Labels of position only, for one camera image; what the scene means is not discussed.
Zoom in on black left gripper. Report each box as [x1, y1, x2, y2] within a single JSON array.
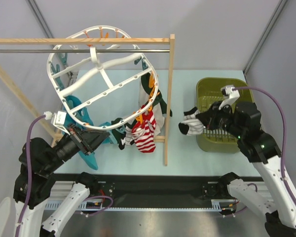
[[44, 121, 111, 172]]

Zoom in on white pinstriped black-toe sock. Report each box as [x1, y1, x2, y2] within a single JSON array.
[[118, 125, 135, 150], [178, 107, 204, 136]]

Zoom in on teal clothes peg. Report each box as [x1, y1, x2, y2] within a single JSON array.
[[58, 53, 68, 67], [103, 125, 126, 144]]

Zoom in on red white santa sock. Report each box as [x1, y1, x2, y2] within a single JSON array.
[[131, 120, 156, 153]]

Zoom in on orange clothes peg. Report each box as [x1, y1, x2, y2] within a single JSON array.
[[135, 106, 153, 124], [148, 73, 156, 101], [99, 27, 109, 39]]

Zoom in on red white striped sock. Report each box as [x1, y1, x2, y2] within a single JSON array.
[[141, 106, 157, 137]]

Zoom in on green and white garment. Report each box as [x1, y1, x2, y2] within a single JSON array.
[[111, 73, 173, 145]]

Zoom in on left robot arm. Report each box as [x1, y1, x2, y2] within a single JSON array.
[[13, 125, 109, 237]]

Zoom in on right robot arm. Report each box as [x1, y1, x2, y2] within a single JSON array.
[[196, 102, 296, 237]]

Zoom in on white plastic clip hanger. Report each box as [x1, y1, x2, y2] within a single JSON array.
[[46, 25, 160, 131]]

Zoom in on olive green plastic basket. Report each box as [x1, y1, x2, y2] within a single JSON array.
[[196, 78, 247, 154]]

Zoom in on teal blue garment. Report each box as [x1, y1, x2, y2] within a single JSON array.
[[64, 95, 126, 170]]

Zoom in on metal hanging rod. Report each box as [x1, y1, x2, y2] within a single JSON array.
[[0, 49, 170, 53]]

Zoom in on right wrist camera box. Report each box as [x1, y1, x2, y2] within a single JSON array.
[[219, 85, 240, 110]]

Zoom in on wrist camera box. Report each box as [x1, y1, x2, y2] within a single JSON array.
[[219, 85, 240, 110], [43, 111, 69, 134]]

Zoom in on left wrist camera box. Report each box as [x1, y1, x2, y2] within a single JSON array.
[[43, 111, 69, 134]]

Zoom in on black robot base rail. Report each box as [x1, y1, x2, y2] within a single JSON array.
[[95, 174, 234, 209]]

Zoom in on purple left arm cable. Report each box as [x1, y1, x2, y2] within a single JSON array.
[[14, 115, 47, 237]]

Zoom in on wooden clothes rack frame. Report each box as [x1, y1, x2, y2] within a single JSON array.
[[0, 29, 175, 165]]

